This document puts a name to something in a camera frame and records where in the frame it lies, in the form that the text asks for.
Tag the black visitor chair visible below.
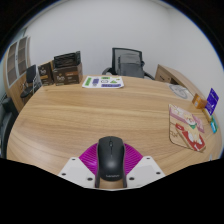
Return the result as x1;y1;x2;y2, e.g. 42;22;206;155
19;64;43;99

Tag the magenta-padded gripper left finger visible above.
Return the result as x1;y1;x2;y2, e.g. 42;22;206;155
57;143;100;189

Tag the orange-brown small box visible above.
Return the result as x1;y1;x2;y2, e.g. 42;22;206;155
191;93;208;110

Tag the black mesh office chair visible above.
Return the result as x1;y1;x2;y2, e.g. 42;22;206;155
101;47;155;80

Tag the green packet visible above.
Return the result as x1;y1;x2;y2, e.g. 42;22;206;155
209;115;219;134

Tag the round grey printed disc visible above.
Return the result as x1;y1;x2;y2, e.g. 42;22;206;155
168;83;193;99

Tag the large brown cardboard box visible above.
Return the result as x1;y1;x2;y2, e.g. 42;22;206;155
52;62;84;87

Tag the purple retail package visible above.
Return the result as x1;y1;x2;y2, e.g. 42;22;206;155
204;87;220;116

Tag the black open-top box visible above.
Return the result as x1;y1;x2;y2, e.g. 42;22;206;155
53;50;82;69

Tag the black computer mouse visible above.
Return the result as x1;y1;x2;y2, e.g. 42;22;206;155
96;135;127;183

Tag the wooden side desk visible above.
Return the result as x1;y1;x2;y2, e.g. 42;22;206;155
155;64;208;101

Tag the long tan box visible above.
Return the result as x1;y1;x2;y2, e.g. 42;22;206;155
202;108;213;123

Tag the black sofa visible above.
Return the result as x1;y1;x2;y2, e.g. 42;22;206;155
0;94;19;159

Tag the wooden shelf unit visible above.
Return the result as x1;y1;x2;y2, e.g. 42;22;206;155
2;35;33;113

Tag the white sheet with coloured stickers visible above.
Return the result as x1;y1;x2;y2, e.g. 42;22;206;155
81;75;125;90

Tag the cartoon print mouse pad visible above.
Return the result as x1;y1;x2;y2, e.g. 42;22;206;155
168;103;207;153

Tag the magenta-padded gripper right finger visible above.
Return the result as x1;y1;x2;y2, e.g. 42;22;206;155
123;143;166;189

